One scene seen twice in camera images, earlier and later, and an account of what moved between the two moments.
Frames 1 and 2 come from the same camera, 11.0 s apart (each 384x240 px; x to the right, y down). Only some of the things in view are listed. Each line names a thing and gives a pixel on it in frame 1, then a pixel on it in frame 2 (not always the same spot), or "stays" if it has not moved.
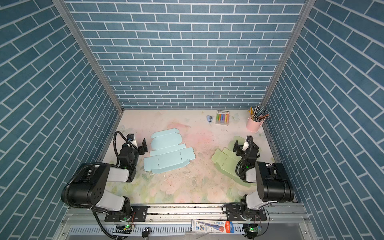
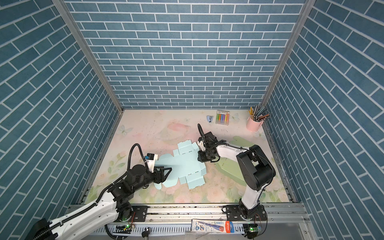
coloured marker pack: x=222 y=117 stays
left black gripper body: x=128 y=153 -> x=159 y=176
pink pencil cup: x=252 y=125 stays
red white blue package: x=200 y=225 stays
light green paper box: x=226 y=161 stays
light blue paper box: x=170 y=154 -> x=186 y=166
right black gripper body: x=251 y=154 -> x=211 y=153
